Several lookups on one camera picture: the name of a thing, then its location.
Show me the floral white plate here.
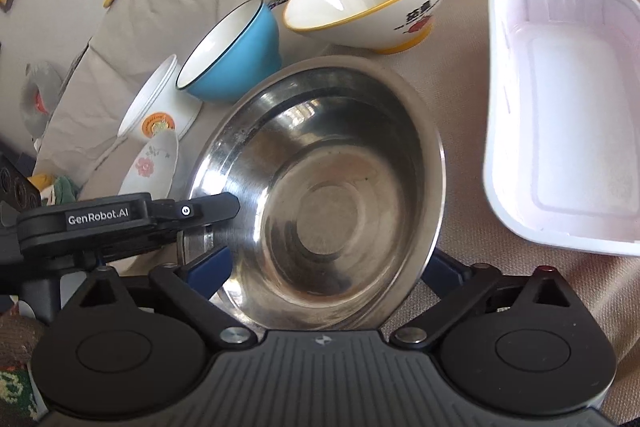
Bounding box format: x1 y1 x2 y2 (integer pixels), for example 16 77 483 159
118 129 179 199

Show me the stainless steel bowl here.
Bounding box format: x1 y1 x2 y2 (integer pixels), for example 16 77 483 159
179 55 446 331

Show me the white paper cup bowl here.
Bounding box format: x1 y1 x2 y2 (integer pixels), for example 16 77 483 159
117 54 203 143

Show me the white plastic tray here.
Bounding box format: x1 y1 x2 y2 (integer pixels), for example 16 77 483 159
483 0 639 257

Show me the blue enamel bowl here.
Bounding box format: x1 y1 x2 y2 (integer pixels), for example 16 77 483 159
176 0 282 103

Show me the green floral cloth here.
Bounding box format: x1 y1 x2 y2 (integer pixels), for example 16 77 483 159
40 176 79 206

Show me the yellow plush toy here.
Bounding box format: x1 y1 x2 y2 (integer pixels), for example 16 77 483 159
28 173 55 192

